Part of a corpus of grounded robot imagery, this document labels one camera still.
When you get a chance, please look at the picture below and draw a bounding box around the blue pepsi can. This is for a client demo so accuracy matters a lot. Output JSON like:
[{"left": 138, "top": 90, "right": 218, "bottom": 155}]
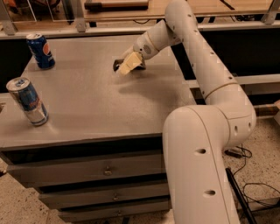
[{"left": 26, "top": 33, "right": 55, "bottom": 69}]

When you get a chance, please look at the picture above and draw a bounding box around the grey drawer cabinet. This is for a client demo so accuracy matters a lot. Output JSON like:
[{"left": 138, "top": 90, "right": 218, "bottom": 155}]
[{"left": 1, "top": 36, "right": 193, "bottom": 223}]

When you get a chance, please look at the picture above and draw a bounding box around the black power adapter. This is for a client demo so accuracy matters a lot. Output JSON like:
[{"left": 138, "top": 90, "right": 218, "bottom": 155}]
[{"left": 225, "top": 150, "right": 242, "bottom": 158}]

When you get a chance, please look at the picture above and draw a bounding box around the black floor cable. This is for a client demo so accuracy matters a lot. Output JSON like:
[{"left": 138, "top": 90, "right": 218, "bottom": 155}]
[{"left": 230, "top": 145, "right": 280, "bottom": 220}]

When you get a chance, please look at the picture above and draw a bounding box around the black stand leg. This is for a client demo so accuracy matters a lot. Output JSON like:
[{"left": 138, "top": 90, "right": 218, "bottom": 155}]
[{"left": 226, "top": 168, "right": 257, "bottom": 224}]

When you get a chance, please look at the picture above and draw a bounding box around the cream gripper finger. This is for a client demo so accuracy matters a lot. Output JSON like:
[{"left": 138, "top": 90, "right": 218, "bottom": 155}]
[
  {"left": 120, "top": 46, "right": 134, "bottom": 60},
  {"left": 117, "top": 52, "right": 143, "bottom": 75}
]

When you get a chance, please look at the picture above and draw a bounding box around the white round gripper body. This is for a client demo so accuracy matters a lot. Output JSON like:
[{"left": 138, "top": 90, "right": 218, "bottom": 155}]
[{"left": 133, "top": 32, "right": 159, "bottom": 60}]

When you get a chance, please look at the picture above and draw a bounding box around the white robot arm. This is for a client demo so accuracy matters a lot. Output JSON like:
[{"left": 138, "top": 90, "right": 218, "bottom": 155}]
[{"left": 114, "top": 0, "right": 256, "bottom": 224}]

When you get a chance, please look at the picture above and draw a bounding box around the wooden table in background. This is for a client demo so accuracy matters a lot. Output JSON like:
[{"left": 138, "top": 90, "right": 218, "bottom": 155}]
[{"left": 80, "top": 0, "right": 273, "bottom": 22}]

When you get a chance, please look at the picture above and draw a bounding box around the metal railing frame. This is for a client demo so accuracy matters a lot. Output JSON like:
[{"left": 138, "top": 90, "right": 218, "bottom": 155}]
[{"left": 0, "top": 0, "right": 280, "bottom": 39}]

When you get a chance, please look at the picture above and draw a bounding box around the silver blue red bull can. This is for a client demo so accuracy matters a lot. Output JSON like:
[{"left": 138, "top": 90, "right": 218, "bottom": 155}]
[{"left": 6, "top": 77, "right": 48, "bottom": 126}]

